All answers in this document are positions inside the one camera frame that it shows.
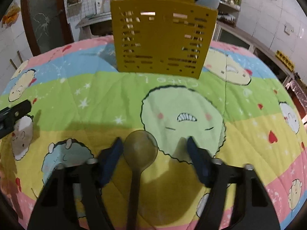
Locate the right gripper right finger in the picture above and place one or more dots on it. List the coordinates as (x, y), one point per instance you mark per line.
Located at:
(252, 209)

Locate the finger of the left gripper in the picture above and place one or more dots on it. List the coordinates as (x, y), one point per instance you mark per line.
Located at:
(9, 116)

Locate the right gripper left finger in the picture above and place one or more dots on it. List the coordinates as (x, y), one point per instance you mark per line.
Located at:
(55, 207)

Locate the dark wooden spoon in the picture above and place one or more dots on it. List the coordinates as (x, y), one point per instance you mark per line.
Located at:
(140, 151)

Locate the yellow perforated utensil holder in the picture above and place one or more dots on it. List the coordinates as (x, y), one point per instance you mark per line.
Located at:
(162, 36)

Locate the blue plastic spoon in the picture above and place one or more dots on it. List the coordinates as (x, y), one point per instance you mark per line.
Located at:
(211, 4)

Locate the kitchen counter cabinet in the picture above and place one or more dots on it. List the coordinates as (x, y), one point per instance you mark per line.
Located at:
(237, 37)

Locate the hanging orange bag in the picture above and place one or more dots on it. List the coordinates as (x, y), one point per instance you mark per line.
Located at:
(11, 15)

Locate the colourful cartoon quilt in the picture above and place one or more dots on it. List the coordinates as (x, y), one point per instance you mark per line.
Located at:
(237, 109)

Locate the dark glass door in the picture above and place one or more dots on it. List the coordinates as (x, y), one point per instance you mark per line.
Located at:
(45, 25)

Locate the steel sink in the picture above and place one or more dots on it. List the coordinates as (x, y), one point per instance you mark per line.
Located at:
(95, 26)

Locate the white soap bottle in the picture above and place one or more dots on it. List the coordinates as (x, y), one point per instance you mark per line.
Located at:
(99, 6)

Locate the yellow egg tray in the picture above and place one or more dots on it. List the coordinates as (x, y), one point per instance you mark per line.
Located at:
(285, 60)

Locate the white wall switch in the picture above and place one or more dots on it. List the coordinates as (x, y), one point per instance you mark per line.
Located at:
(288, 28)

